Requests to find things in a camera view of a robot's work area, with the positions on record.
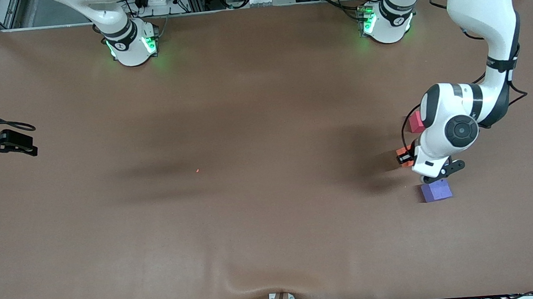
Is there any orange foam block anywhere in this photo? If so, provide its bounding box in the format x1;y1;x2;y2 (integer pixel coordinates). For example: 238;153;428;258
396;146;417;169

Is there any red foam block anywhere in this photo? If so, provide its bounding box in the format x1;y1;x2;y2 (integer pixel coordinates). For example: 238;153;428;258
406;110;427;135

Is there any purple foam block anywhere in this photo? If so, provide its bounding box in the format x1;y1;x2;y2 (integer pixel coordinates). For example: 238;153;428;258
420;178;454;203

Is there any brown table cloth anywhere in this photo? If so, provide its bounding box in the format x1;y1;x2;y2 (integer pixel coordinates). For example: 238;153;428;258
0;0;533;299

